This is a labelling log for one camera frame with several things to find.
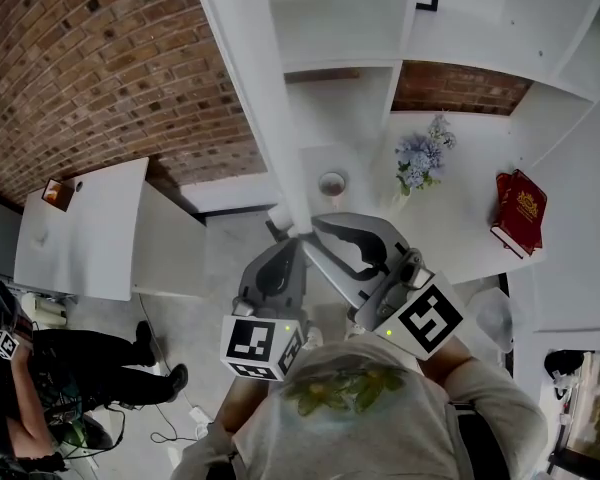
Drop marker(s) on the white cabinet door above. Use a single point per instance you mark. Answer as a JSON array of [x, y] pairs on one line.
[[250, 68]]

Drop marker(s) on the black bag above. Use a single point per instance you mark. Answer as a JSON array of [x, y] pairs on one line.
[[565, 365]]

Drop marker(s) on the white table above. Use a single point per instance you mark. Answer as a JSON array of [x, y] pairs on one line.
[[85, 238]]

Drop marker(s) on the person's grey printed shirt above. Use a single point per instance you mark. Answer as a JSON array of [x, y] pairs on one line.
[[380, 433]]

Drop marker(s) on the person's right forearm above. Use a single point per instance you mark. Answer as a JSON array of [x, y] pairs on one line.
[[442, 363]]

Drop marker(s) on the blue flower bouquet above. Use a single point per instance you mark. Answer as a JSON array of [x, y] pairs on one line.
[[420, 155]]

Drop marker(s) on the person's left forearm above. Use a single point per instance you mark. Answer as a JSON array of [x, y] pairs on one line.
[[242, 403]]

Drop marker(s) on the brown wooden box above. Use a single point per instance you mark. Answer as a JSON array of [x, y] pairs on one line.
[[57, 194]]

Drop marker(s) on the white power strip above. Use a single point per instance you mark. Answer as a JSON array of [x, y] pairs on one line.
[[200, 414]]

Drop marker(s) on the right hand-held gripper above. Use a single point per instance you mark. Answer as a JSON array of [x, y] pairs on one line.
[[430, 318]]

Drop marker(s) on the red hardcover book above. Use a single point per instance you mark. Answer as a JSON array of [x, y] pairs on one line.
[[522, 213]]

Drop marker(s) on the white vase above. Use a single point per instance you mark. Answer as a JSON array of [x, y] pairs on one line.
[[402, 199]]

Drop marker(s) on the white shelf cabinet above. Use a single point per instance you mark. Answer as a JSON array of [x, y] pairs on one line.
[[460, 33]]

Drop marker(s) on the clear plastic bag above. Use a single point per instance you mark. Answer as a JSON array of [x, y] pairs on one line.
[[497, 318]]

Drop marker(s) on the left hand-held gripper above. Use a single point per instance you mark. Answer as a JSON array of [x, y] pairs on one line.
[[260, 343]]

